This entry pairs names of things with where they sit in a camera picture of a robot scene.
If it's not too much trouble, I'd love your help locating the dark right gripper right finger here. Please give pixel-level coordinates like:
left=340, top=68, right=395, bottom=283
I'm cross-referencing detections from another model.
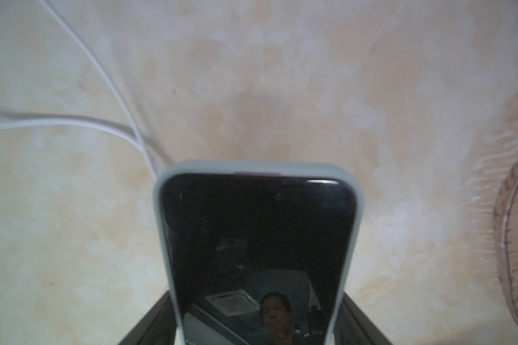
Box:
left=333, top=293, right=392, bottom=345

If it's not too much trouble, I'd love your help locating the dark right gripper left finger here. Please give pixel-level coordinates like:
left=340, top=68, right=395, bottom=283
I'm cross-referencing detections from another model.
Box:
left=119, top=291, right=177, bottom=345

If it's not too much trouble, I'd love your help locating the phone with pale green case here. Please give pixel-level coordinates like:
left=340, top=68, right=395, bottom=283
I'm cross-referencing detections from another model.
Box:
left=153, top=160, right=364, bottom=344

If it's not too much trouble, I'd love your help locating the pale lilac charging cable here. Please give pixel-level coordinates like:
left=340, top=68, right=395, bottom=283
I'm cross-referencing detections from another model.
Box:
left=0, top=0, right=165, bottom=180

